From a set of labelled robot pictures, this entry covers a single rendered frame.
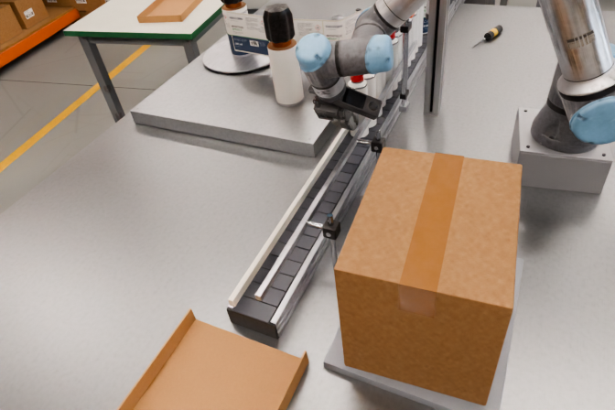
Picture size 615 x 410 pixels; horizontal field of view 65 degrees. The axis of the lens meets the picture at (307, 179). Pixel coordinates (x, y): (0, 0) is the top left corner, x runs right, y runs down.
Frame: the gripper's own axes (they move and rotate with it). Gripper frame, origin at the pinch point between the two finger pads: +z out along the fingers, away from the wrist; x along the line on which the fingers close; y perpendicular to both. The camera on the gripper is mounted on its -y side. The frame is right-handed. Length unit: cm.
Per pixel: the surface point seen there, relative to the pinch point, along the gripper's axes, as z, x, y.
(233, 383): -26, 66, -2
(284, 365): -23, 60, -9
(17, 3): 132, -124, 384
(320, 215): -9.9, 28.1, -1.8
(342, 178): -2.9, 15.9, -1.7
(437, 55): 4.7, -27.0, -15.0
